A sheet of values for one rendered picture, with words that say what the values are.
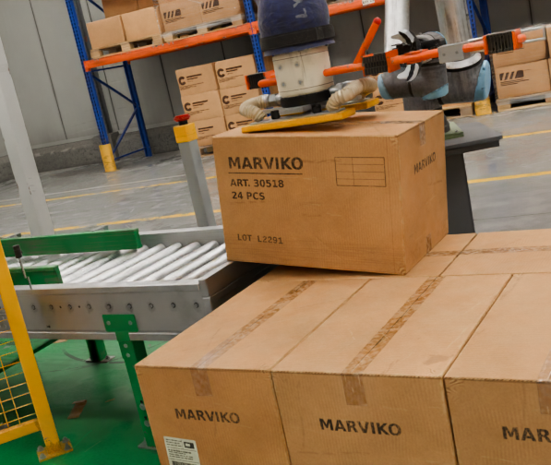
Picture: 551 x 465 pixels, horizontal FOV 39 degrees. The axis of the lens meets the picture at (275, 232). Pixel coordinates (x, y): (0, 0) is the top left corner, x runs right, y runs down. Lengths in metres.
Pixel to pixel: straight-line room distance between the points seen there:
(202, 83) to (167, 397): 9.01
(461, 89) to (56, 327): 1.72
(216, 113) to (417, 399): 9.32
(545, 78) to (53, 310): 7.42
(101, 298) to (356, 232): 0.90
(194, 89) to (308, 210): 8.66
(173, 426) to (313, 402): 0.43
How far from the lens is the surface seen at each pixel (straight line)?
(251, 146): 2.34
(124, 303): 2.60
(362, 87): 2.32
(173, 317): 2.49
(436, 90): 2.71
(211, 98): 10.77
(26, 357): 2.89
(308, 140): 2.24
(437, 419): 1.65
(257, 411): 1.85
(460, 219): 3.20
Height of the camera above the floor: 1.22
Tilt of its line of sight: 13 degrees down
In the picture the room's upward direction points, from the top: 12 degrees counter-clockwise
